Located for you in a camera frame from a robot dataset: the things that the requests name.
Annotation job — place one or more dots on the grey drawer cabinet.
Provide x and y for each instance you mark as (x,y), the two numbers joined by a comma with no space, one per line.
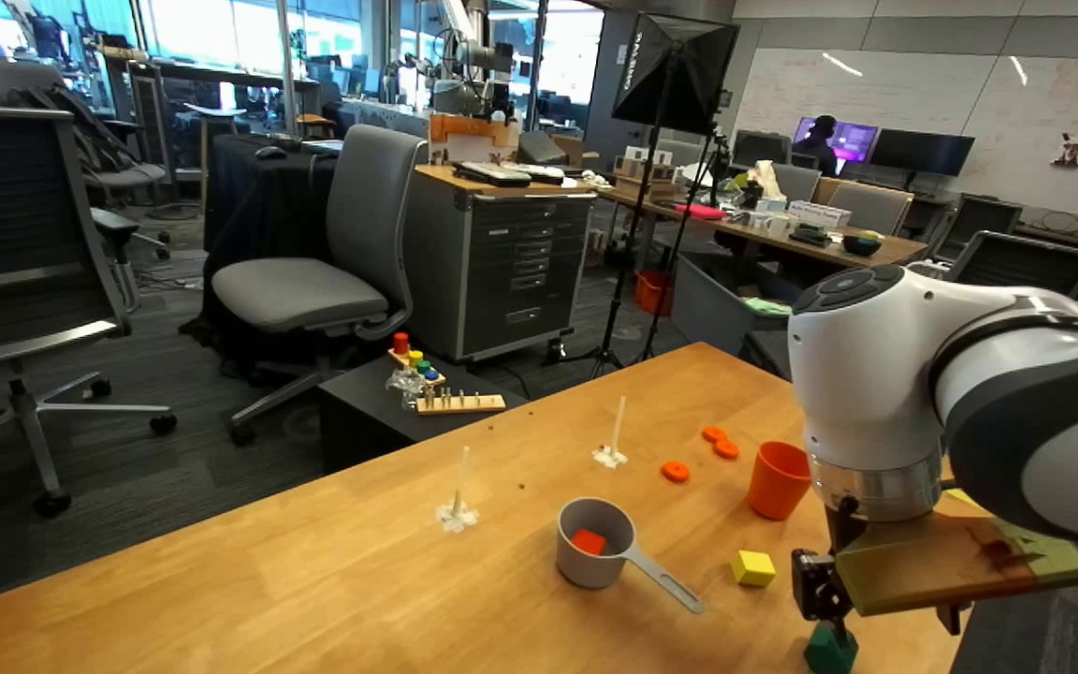
(493,267)

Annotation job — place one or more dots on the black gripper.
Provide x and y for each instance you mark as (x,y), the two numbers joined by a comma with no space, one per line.
(943,558)

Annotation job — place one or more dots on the wooden peg board toy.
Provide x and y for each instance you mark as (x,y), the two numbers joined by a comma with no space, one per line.
(458,403)

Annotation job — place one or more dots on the colourful stacking toy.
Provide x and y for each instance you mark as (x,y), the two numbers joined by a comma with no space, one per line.
(412,368)

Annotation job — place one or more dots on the red cube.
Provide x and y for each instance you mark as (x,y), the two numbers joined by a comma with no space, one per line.
(590,539)

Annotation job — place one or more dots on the yellow cube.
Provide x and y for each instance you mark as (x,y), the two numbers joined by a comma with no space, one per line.
(754,568)

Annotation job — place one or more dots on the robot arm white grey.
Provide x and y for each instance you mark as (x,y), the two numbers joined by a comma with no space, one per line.
(938,415)

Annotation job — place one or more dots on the orange plastic cup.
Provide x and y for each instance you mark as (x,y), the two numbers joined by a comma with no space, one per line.
(779,480)

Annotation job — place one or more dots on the black studio light softbox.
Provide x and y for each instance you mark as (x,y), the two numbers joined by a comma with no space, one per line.
(676,73)

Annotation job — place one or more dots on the black mesh office chair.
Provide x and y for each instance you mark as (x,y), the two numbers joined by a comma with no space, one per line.
(55,291)

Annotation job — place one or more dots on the white peg stand near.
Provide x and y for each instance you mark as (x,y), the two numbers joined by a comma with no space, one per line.
(611,455)

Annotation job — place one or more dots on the grey office chair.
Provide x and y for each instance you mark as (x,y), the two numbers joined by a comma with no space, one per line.
(354,291)

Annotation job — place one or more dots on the grey measuring cup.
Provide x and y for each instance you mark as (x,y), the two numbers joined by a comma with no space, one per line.
(599,570)

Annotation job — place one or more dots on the black low side table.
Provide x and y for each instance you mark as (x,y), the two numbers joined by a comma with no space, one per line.
(366,415)

